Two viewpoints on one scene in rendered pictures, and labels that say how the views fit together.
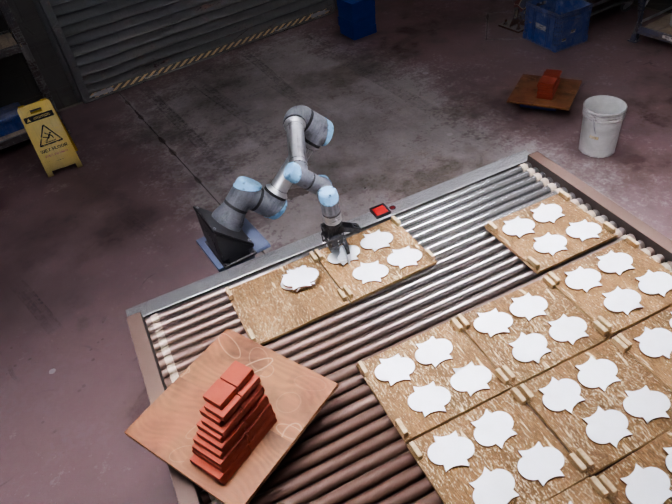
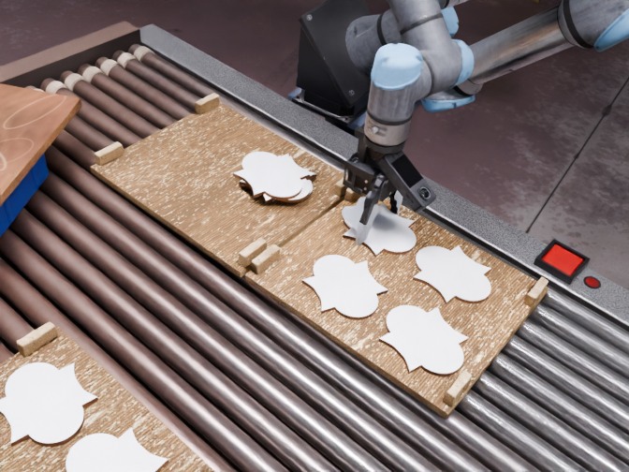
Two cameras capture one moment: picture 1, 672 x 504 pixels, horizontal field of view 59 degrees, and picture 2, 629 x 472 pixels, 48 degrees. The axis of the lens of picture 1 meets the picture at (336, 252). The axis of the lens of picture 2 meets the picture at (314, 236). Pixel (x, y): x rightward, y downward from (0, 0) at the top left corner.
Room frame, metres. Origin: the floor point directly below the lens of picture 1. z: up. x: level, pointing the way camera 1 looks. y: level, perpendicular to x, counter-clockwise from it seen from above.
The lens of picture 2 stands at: (1.25, -0.78, 1.83)
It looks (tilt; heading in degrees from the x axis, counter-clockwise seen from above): 43 degrees down; 56
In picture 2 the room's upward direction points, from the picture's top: 7 degrees clockwise
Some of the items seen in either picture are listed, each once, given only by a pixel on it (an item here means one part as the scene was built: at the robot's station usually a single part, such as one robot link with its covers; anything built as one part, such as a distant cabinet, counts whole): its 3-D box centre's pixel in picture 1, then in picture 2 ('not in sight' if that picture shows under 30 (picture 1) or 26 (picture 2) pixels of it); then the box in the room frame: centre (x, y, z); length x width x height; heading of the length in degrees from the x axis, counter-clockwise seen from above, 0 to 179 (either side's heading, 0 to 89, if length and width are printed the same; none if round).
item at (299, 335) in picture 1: (399, 291); (325, 364); (1.68, -0.23, 0.90); 1.95 x 0.05 x 0.05; 109
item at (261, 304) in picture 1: (285, 297); (227, 177); (1.72, 0.23, 0.93); 0.41 x 0.35 x 0.02; 111
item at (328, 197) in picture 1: (329, 201); (395, 82); (1.91, -0.01, 1.24); 0.09 x 0.08 x 0.11; 8
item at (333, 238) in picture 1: (333, 232); (376, 162); (1.90, 0.00, 1.08); 0.09 x 0.08 x 0.12; 111
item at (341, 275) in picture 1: (373, 258); (399, 284); (1.87, -0.16, 0.93); 0.41 x 0.35 x 0.02; 111
